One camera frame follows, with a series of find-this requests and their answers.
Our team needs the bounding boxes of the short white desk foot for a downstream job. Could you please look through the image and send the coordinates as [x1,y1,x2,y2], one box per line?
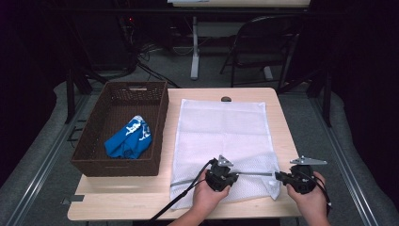
[263,65,275,82]

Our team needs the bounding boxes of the grey metal table clip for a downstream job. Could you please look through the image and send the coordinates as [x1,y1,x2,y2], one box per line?
[60,194,86,205]

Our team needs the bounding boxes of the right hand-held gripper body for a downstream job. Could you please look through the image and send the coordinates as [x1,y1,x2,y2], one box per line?
[283,155,328,195]

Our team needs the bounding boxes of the black floor cables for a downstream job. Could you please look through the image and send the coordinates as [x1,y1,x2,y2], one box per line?
[135,42,182,89]

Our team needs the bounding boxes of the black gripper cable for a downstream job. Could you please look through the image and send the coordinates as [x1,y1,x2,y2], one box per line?
[300,170,333,210]
[150,158,219,224]

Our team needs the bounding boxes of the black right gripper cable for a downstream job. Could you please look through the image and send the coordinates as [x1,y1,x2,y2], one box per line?
[300,170,333,210]

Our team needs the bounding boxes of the metal floor rail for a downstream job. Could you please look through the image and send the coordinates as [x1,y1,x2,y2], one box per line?
[309,93,381,226]
[5,93,92,226]

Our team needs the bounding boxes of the black metal stand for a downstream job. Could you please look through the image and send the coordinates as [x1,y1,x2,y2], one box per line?
[64,66,108,124]
[306,69,333,128]

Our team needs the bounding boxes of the black folding chair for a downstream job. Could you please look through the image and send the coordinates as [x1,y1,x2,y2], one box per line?
[219,15,303,89]

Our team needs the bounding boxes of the white desk leg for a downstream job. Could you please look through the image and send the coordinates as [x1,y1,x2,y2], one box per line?
[190,16,201,81]

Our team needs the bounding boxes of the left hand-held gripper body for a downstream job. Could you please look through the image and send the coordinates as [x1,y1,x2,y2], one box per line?
[205,154,239,192]

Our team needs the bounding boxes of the person's left hand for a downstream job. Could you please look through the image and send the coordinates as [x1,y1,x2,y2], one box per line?
[191,178,232,218]

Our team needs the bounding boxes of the blue printed garment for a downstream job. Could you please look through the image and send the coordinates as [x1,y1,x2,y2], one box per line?
[104,115,153,160]

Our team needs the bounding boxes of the black computer case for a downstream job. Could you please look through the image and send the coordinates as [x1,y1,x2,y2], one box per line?
[73,14,138,73]

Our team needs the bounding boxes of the brown woven basket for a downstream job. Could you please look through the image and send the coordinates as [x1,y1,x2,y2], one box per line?
[70,80,170,178]

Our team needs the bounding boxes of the person's right hand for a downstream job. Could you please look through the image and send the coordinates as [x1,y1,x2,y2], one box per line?
[285,170,328,220]

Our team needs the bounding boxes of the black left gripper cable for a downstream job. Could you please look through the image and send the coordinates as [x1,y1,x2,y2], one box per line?
[150,158,219,224]

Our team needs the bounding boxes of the white mesh laundry bag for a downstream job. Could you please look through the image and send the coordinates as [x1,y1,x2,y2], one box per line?
[168,98,281,211]

